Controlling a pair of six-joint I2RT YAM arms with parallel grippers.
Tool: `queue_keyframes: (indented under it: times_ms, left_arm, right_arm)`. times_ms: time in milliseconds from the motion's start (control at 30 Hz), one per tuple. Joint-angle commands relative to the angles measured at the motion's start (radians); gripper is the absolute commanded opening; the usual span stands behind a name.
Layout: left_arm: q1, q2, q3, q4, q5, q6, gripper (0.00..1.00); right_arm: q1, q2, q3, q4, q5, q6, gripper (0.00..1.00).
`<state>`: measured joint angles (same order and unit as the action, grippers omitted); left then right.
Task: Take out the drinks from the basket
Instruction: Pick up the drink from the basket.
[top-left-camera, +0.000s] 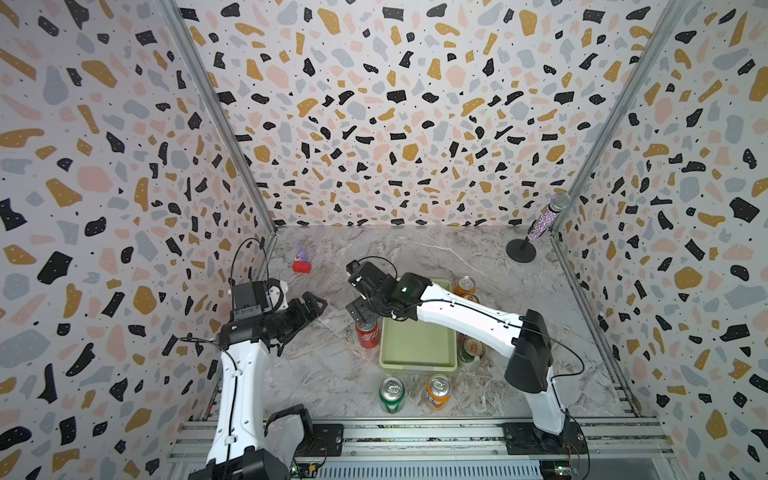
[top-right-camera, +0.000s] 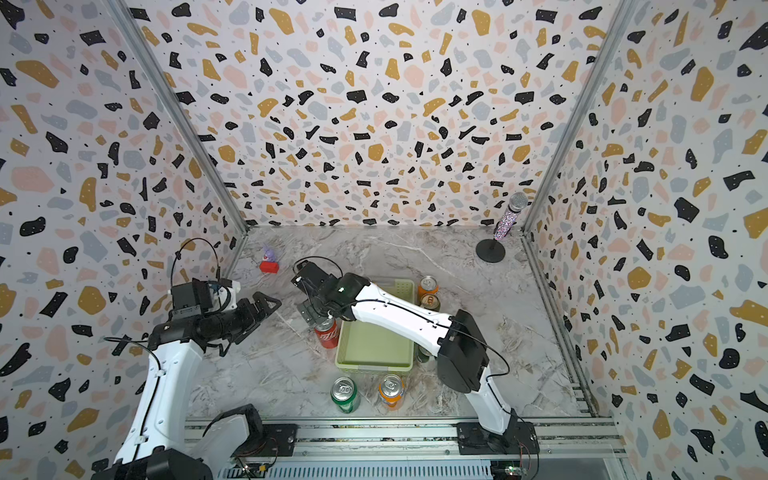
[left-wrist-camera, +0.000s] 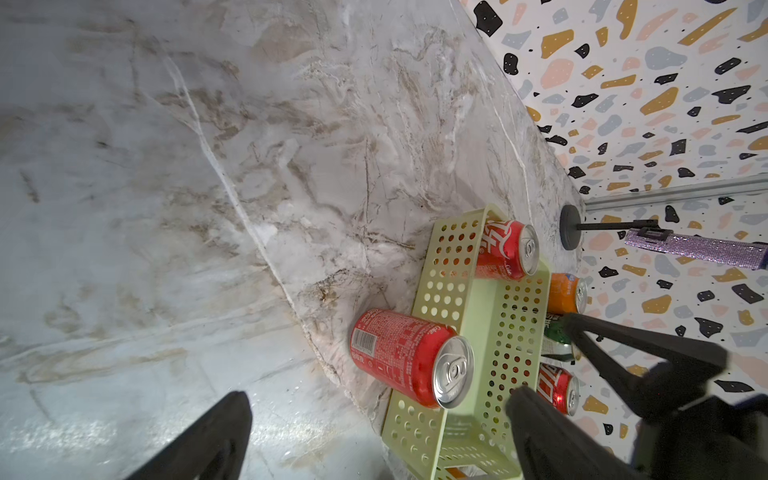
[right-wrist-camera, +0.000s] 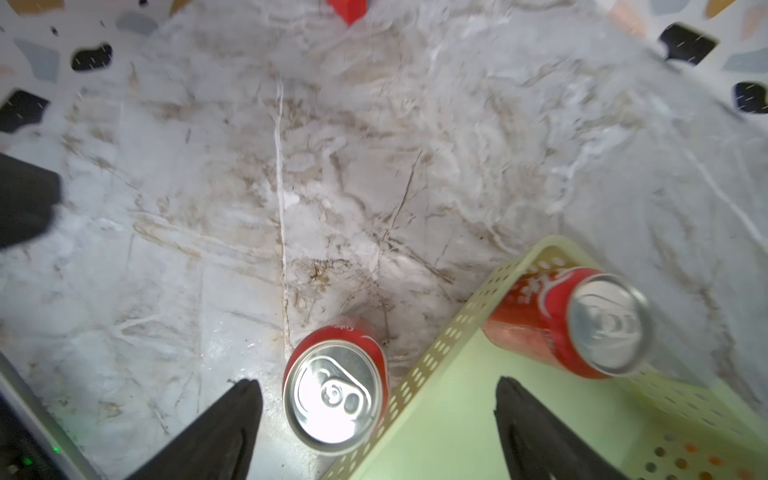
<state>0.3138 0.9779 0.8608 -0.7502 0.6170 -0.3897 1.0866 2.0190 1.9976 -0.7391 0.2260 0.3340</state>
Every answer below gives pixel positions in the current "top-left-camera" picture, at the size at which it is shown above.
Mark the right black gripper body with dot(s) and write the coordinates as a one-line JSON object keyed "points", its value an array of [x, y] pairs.
{"points": [[365, 310]]}

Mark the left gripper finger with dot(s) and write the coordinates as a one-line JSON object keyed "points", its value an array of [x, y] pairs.
{"points": [[311, 305], [291, 328]]}

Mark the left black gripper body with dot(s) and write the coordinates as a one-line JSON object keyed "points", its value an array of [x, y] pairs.
{"points": [[287, 321]]}

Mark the orange soda can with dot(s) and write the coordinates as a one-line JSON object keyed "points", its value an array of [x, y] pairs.
{"points": [[465, 286], [438, 391]]}

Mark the green white can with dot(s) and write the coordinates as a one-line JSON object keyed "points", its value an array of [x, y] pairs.
{"points": [[471, 297]]}

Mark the green red beer can front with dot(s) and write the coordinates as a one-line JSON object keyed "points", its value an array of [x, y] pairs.
{"points": [[470, 352]]}

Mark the green soda can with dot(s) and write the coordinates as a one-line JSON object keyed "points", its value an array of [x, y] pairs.
{"points": [[392, 394]]}

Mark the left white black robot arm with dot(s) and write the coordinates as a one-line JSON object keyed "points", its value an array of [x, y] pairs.
{"points": [[245, 444]]}

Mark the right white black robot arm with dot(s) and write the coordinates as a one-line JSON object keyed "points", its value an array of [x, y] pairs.
{"points": [[522, 339]]}

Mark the light green perforated basket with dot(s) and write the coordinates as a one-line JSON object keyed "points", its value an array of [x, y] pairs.
{"points": [[417, 346]]}

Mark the small red purple toy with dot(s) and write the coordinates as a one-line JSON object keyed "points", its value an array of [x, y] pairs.
{"points": [[301, 263]]}

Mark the glitter microphone on black stand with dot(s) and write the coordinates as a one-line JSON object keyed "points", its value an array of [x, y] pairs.
{"points": [[522, 250]]}

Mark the circuit board right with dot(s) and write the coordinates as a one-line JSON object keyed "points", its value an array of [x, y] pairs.
{"points": [[555, 470]]}

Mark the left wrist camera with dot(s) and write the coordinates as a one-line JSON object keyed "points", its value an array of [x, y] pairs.
{"points": [[255, 298]]}

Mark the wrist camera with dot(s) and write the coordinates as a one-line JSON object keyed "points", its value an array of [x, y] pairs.
{"points": [[369, 280], [255, 298]]}

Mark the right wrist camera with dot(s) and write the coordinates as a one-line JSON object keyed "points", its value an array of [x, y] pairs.
{"points": [[369, 280]]}

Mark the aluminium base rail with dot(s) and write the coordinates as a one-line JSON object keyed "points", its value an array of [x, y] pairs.
{"points": [[486, 448]]}

